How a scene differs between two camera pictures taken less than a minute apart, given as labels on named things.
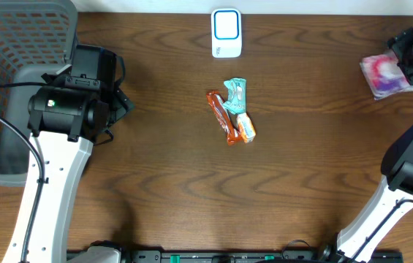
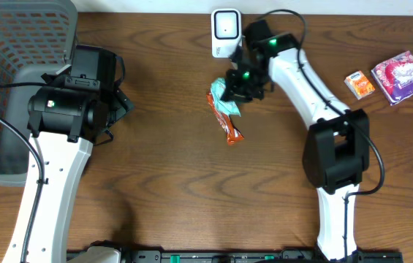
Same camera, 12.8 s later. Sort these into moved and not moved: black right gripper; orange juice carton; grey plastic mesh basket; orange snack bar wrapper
Moved: black right gripper; orange juice carton
Not moved: orange snack bar wrapper; grey plastic mesh basket
